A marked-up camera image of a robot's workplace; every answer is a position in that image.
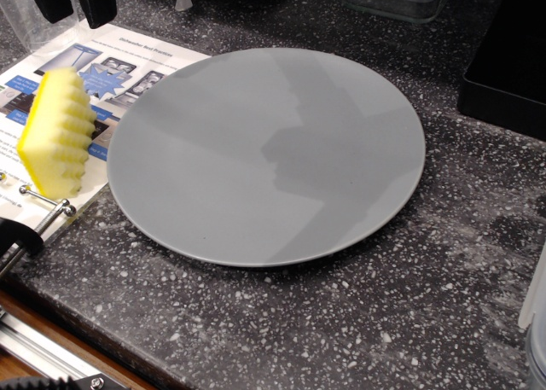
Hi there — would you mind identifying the yellow ridged sponge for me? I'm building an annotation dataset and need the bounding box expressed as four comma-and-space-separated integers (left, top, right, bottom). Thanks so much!
16, 67, 96, 200

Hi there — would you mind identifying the grey round plate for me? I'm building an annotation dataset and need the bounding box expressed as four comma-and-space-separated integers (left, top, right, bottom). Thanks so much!
107, 48, 426, 267

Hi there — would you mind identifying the clear plastic bag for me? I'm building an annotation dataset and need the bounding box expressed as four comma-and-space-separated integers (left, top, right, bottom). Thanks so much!
1, 0, 80, 55

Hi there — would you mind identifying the laminated dishwasher instruction sheet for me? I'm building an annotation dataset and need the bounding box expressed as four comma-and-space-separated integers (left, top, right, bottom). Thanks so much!
1, 25, 205, 228

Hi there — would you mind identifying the black metal screw clamp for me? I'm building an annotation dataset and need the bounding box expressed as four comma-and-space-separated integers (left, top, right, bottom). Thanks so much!
1, 185, 77, 279

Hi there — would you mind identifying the black box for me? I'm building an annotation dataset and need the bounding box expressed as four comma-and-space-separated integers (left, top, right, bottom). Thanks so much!
457, 0, 545, 141

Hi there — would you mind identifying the clear plastic lidded container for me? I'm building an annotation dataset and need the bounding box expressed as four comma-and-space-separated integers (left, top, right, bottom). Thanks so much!
518, 247, 546, 389

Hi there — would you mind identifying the aluminium rail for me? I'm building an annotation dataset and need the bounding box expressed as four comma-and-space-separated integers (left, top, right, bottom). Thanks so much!
1, 310, 125, 389

